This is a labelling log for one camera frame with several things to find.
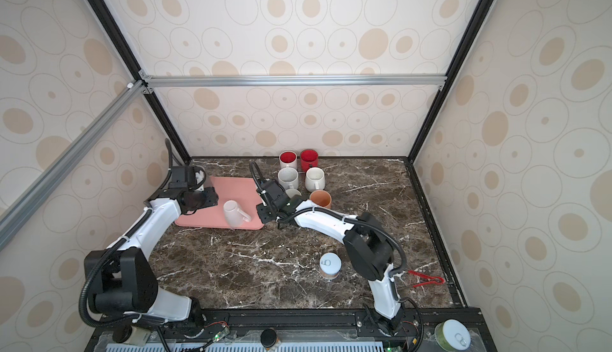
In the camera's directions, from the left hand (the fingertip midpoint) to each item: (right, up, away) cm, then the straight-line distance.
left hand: (218, 192), depth 88 cm
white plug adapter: (-15, -40, -20) cm, 48 cm away
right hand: (+17, -6, 0) cm, 18 cm away
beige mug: (+38, -3, +7) cm, 39 cm away
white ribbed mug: (+36, +5, +17) cm, 40 cm away
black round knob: (+22, -40, -22) cm, 50 cm away
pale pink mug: (+5, -9, +4) cm, 11 cm away
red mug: (+34, +15, +22) cm, 43 cm away
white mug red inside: (+23, +15, +25) cm, 37 cm away
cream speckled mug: (+24, +5, +15) cm, 29 cm away
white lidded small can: (+41, -25, -7) cm, 48 cm away
